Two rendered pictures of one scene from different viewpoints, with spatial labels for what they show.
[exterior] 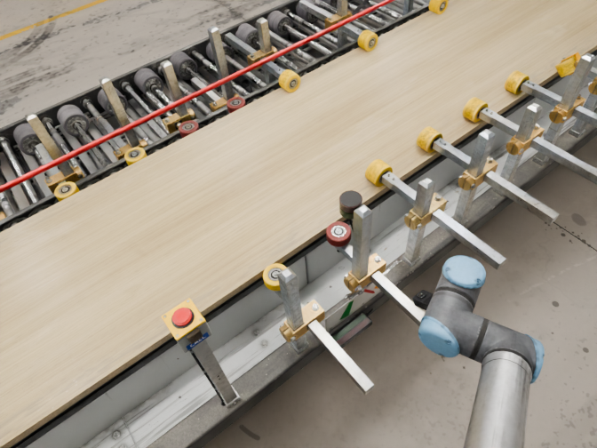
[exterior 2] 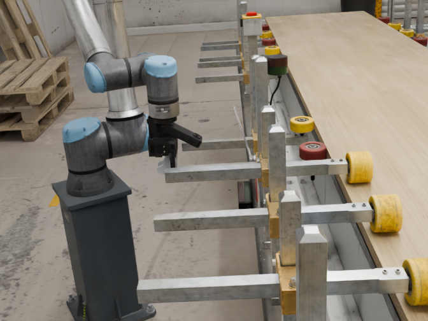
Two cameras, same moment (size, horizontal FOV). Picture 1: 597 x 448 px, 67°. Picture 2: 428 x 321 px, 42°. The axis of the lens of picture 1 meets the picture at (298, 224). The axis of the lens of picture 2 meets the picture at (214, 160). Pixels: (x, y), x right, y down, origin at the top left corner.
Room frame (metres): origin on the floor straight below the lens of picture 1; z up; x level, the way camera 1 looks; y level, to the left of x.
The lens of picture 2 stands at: (1.52, -1.58, 1.53)
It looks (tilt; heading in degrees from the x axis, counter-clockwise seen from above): 22 degrees down; 125
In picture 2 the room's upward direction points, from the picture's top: 4 degrees counter-clockwise
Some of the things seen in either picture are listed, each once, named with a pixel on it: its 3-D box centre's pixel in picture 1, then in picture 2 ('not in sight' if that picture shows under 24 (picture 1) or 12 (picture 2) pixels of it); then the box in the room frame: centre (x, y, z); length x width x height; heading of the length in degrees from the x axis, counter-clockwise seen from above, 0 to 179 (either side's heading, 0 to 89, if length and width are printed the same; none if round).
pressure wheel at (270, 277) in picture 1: (277, 283); (302, 134); (0.74, 0.09, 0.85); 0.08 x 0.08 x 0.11
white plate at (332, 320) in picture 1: (356, 303); (256, 186); (0.70, -0.16, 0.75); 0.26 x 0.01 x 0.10; 122
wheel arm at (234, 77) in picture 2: not in sight; (237, 78); (0.04, 0.83, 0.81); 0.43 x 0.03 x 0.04; 32
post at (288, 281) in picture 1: (294, 318); (258, 123); (0.60, 0.04, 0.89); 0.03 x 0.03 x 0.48; 32
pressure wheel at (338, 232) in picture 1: (338, 240); (313, 162); (0.88, -0.12, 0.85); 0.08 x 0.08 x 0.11
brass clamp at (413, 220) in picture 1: (425, 212); (270, 167); (0.88, -0.40, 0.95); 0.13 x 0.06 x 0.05; 122
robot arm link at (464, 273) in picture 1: (460, 284); (161, 79); (0.51, -0.35, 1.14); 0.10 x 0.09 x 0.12; 145
